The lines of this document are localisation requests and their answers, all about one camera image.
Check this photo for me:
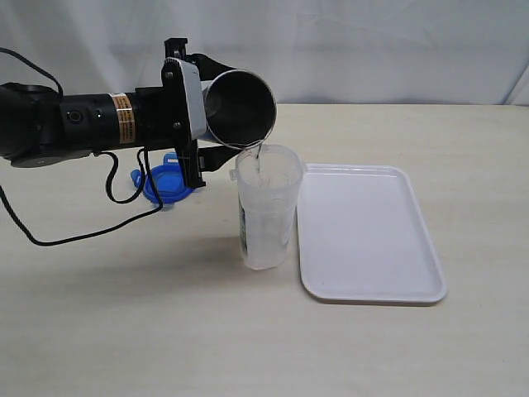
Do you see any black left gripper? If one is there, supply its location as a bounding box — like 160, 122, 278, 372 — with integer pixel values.
135, 37, 240, 189

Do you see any stainless steel cup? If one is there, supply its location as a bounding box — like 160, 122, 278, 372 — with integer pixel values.
203, 69, 277, 150

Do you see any blue container lid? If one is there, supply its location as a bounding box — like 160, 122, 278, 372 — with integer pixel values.
131, 152, 195, 205

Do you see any clear plastic container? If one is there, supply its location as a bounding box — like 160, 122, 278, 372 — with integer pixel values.
230, 145, 306, 270

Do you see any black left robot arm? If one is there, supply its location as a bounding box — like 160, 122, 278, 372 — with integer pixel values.
1, 38, 241, 188

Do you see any white backdrop curtain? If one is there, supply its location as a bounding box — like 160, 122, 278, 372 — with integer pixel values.
1, 0, 528, 105

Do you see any white plastic tray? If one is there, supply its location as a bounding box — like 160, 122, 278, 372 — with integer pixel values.
297, 163, 447, 306

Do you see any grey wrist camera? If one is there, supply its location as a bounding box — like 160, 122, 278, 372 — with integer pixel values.
164, 57, 212, 141

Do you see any black cable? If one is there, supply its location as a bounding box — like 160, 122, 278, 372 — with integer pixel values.
0, 47, 183, 247

